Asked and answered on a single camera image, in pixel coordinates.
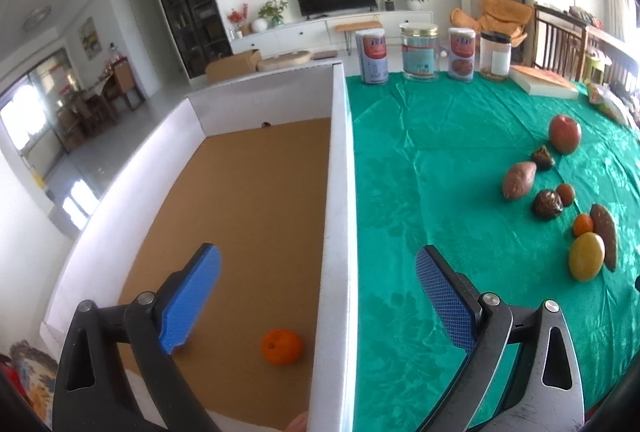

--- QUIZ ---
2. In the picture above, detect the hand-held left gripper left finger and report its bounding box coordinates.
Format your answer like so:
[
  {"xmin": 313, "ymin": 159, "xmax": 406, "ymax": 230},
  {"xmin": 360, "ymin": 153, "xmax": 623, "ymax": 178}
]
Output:
[{"xmin": 51, "ymin": 242, "xmax": 223, "ymax": 432}]

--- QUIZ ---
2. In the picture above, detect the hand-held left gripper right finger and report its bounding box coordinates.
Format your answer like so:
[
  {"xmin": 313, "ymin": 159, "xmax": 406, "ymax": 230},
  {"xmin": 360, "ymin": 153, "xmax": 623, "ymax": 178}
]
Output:
[{"xmin": 415, "ymin": 244, "xmax": 586, "ymax": 432}]

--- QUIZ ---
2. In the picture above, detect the white cardboard box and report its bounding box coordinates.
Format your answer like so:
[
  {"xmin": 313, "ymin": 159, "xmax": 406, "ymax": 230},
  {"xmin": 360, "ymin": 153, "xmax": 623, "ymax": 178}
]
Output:
[{"xmin": 40, "ymin": 62, "xmax": 360, "ymax": 432}]

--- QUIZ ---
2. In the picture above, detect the red sweet potato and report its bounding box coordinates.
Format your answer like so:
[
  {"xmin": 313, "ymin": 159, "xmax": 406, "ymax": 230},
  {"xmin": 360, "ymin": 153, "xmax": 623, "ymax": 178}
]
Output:
[
  {"xmin": 502, "ymin": 161, "xmax": 538, "ymax": 201},
  {"xmin": 589, "ymin": 204, "xmax": 619, "ymax": 273}
]

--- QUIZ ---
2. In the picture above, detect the green tablecloth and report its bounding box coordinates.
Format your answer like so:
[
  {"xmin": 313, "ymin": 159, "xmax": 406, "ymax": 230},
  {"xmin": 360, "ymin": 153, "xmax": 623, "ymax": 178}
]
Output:
[{"xmin": 345, "ymin": 70, "xmax": 640, "ymax": 432}]

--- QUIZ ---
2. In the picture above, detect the yellow round fruit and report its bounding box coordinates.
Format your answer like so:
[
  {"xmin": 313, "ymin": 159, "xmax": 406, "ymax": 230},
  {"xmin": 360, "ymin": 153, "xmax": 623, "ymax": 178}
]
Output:
[{"xmin": 568, "ymin": 232, "xmax": 606, "ymax": 283}]

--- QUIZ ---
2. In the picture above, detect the patterned cloth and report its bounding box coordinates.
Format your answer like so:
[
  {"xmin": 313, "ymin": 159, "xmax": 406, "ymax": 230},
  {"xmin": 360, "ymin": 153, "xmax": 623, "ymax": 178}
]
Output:
[{"xmin": 0, "ymin": 341, "xmax": 58, "ymax": 428}]

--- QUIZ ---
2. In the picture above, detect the red apple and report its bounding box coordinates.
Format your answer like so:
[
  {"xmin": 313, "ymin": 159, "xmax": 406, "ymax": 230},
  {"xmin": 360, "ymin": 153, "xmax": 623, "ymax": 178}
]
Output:
[{"xmin": 548, "ymin": 114, "xmax": 582, "ymax": 156}]

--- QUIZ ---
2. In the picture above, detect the brown cardboard box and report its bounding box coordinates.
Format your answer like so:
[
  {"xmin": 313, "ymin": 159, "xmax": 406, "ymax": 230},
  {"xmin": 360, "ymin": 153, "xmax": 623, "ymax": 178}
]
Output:
[{"xmin": 205, "ymin": 48, "xmax": 263, "ymax": 85}]

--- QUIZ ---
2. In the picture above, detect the white can with red label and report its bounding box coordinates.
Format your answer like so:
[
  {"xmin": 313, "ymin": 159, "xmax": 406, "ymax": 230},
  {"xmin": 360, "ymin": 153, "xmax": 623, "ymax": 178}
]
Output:
[
  {"xmin": 448, "ymin": 27, "xmax": 476, "ymax": 82},
  {"xmin": 356, "ymin": 29, "xmax": 390, "ymax": 86}
]

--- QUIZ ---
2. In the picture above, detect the clear container with black lid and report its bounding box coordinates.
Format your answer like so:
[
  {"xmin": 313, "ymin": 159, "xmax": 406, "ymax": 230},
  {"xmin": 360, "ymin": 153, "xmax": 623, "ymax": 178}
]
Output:
[{"xmin": 479, "ymin": 32, "xmax": 512, "ymax": 81}]

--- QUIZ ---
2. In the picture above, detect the glass jar with gold lid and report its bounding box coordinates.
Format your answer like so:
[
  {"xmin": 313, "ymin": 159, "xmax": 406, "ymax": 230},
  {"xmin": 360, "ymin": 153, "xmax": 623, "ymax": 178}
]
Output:
[{"xmin": 399, "ymin": 22, "xmax": 439, "ymax": 81}]

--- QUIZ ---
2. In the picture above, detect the beige floor cushion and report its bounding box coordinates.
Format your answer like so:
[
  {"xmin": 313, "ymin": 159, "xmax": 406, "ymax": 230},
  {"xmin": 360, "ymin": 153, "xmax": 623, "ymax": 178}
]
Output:
[{"xmin": 256, "ymin": 52, "xmax": 313, "ymax": 72}]

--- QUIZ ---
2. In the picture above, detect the colourful snack bag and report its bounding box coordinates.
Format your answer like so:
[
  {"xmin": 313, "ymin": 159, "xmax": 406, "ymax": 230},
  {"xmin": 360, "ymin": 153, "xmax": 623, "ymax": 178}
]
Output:
[{"xmin": 587, "ymin": 82, "xmax": 640, "ymax": 127}]

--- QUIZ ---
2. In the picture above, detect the red flower arrangement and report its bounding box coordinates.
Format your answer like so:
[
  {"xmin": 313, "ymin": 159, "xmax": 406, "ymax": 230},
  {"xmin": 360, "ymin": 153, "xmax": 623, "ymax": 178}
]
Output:
[{"xmin": 227, "ymin": 3, "xmax": 250, "ymax": 37}]

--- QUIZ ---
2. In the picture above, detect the orange lounge chair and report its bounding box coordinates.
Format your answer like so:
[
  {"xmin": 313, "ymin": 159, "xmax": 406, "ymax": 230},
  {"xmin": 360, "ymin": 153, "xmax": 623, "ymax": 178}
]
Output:
[{"xmin": 450, "ymin": 0, "xmax": 535, "ymax": 47}]

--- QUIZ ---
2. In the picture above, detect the white television console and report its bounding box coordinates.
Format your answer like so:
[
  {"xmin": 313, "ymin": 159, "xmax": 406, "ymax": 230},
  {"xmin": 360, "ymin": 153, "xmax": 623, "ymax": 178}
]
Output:
[{"xmin": 229, "ymin": 10, "xmax": 434, "ymax": 57}]

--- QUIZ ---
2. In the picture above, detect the small wooden side table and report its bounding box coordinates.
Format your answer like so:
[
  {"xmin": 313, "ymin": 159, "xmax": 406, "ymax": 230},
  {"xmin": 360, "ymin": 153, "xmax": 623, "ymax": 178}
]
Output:
[{"xmin": 335, "ymin": 20, "xmax": 385, "ymax": 55}]

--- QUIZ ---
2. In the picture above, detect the wooden bench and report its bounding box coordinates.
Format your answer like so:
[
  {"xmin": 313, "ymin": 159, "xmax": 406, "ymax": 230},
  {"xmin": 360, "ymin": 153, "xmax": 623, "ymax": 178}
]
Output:
[{"xmin": 532, "ymin": 3, "xmax": 640, "ymax": 82}]

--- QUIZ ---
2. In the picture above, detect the green plant in white vase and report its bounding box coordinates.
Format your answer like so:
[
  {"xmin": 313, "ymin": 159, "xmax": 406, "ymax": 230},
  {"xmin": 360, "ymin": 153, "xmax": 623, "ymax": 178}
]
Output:
[{"xmin": 251, "ymin": 0, "xmax": 289, "ymax": 32}]

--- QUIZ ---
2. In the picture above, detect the round ceiling light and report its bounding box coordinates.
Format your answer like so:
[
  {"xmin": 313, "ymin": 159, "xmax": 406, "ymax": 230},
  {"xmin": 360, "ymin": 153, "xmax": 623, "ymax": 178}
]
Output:
[{"xmin": 22, "ymin": 5, "xmax": 52, "ymax": 31}]

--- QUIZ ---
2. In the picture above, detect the wall painting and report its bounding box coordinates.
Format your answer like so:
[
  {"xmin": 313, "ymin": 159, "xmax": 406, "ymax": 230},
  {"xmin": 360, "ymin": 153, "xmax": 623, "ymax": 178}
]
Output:
[{"xmin": 78, "ymin": 16, "xmax": 97, "ymax": 61}]

